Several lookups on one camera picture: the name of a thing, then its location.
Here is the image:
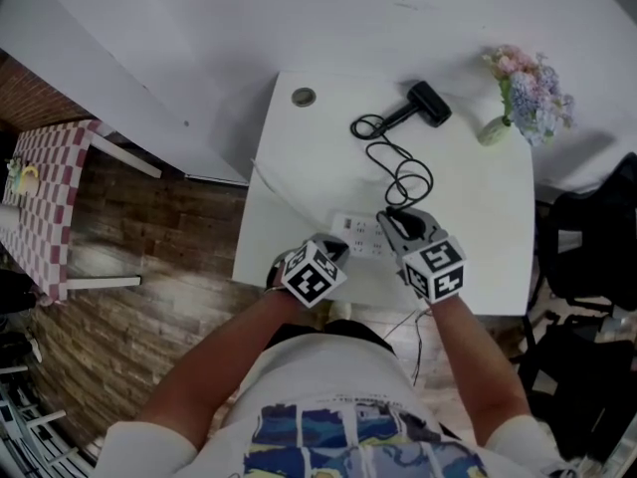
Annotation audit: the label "white power strip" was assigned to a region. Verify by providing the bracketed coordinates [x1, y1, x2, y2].
[328, 210, 397, 261]

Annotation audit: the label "person's right forearm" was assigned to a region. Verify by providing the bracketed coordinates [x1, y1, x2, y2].
[428, 295, 532, 451]

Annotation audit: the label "white printed t-shirt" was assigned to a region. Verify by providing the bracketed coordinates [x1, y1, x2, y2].
[92, 334, 578, 478]

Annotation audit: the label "white metal rack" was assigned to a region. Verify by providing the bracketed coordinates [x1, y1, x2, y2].
[0, 363, 81, 478]

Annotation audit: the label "red checkered tablecloth table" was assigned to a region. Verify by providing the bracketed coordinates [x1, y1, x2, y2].
[0, 119, 164, 304]

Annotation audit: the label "thin dark hanging wire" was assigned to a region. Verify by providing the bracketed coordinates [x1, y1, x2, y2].
[382, 306, 434, 387]

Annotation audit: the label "person's left forearm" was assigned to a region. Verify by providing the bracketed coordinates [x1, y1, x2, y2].
[136, 289, 306, 452]

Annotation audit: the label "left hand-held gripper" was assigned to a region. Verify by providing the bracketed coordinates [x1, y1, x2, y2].
[281, 234, 352, 310]

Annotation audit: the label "black wrist strap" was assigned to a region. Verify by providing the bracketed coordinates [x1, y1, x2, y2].
[265, 252, 291, 296]

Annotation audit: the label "pale green vase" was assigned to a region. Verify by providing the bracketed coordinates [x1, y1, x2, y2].
[478, 116, 513, 147]

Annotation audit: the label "white shoe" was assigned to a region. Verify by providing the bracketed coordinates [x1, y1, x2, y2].
[325, 300, 355, 322]

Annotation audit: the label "pastel artificial flower bouquet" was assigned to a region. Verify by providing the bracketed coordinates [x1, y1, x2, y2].
[481, 44, 577, 147]

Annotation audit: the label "black hair dryer cable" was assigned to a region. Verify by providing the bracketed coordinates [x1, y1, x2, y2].
[350, 114, 434, 241]

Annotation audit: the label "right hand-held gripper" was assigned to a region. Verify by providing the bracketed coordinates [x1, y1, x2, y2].
[376, 208, 468, 306]

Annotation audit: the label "black office chair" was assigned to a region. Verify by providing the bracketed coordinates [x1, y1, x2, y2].
[517, 151, 637, 462]

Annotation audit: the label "white power strip cable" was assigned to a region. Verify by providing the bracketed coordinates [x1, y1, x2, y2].
[250, 158, 332, 236]

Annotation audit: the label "yellow green small toy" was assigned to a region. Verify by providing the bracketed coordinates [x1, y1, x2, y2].
[5, 158, 41, 196]

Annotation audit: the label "black hair dryer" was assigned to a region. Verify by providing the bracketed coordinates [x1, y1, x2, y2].
[380, 80, 453, 129]

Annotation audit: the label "black shorts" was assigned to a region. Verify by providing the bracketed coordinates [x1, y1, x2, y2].
[266, 319, 397, 356]

